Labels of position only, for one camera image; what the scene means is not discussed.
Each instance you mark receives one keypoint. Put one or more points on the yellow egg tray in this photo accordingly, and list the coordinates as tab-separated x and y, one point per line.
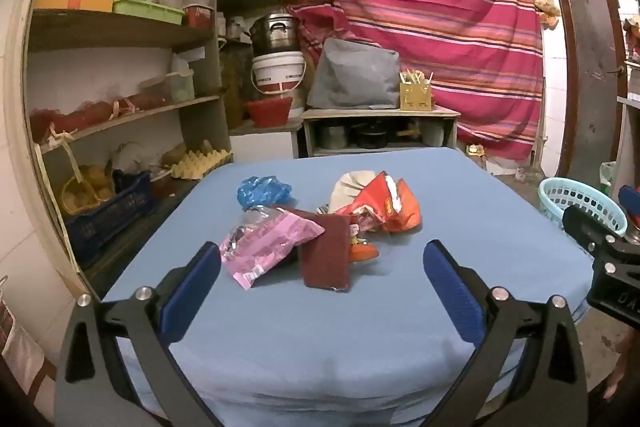
200	163

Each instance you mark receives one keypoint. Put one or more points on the grey kitchen counter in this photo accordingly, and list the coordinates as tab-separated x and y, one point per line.
629	107

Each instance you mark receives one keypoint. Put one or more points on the clear plastic container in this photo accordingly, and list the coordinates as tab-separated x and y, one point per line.
175	84

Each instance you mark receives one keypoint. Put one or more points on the small red basket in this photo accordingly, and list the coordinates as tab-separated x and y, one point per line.
200	17

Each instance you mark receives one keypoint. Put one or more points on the white plastic bucket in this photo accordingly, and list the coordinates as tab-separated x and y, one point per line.
277	72

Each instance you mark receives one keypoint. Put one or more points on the steel container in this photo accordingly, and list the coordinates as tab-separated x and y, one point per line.
435	134

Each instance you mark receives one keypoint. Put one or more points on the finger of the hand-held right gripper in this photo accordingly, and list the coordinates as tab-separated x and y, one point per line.
629	202
582	222

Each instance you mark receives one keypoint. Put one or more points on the wooden shelf unit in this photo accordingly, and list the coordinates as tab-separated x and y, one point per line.
125	29

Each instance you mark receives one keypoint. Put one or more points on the maroon scouring pad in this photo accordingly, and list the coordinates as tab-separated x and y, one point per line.
325	252
295	211

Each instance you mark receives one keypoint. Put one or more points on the small white cabinet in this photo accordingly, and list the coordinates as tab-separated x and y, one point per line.
262	144

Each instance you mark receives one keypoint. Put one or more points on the blue table cover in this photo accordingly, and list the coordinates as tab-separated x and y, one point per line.
300	332

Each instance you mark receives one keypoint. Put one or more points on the pink snack wrapper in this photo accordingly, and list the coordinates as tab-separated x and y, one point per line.
270	247

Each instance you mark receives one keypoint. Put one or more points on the person's right hand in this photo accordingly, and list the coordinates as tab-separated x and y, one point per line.
622	357

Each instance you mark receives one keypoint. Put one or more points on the steel stock pot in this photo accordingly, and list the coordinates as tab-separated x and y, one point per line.
272	32

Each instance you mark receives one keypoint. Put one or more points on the blue plastic crate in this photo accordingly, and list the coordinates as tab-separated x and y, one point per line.
112	214

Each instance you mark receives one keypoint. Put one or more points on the grey fabric cover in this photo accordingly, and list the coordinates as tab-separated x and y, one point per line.
352	74

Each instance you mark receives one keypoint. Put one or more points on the green waste bin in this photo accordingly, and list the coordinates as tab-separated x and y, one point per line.
606	177

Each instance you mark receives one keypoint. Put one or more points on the potato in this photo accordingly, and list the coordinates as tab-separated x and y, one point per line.
175	154
205	147

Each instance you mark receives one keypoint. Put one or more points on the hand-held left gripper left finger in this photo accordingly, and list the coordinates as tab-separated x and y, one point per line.
192	292

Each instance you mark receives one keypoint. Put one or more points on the bundle of wooden utensils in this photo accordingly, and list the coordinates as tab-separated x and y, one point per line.
415	76

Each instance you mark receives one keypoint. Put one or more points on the beige tissue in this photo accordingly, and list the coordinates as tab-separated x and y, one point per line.
350	187

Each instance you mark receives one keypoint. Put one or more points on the black cooking pot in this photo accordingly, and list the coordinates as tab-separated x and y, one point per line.
371	134

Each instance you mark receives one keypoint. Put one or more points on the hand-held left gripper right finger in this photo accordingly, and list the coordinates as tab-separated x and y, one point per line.
452	292

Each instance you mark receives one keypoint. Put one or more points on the small steel pot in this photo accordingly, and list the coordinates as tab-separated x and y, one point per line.
332	135

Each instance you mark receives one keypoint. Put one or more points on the blue plastic bag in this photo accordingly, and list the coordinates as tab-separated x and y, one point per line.
262	192

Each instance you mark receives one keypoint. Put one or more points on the orange cloth on rack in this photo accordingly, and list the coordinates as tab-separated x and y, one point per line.
632	26

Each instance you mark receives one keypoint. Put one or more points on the brown framed door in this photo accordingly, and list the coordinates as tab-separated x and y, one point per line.
590	57

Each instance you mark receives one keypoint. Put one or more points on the hanging orange bag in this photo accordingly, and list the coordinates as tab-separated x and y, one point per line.
546	9

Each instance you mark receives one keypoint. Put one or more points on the yellow utensil holder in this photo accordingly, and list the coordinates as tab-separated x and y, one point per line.
415	96

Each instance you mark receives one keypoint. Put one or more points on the yellow basket of potatoes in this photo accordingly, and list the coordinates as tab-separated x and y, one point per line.
82	194

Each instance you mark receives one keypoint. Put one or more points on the low wooden cabinet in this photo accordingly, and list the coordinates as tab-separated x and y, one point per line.
380	114

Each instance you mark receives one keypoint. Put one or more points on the small orange printed packet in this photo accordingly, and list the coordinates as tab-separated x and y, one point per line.
362	251

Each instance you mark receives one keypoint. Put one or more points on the light blue plastic basket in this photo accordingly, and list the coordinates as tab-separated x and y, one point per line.
580	202

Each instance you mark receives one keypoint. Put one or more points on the orange snack bag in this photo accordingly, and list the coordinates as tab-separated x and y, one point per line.
395	207

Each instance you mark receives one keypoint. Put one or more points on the red mesh bag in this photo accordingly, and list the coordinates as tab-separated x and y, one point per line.
95	109

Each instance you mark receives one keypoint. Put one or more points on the red plastic basin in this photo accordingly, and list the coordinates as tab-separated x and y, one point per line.
267	112

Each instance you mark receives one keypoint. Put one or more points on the green plastic tray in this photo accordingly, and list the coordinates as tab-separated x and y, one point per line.
147	11

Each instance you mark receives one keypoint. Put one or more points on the red striped cloth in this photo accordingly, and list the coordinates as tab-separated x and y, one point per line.
400	7

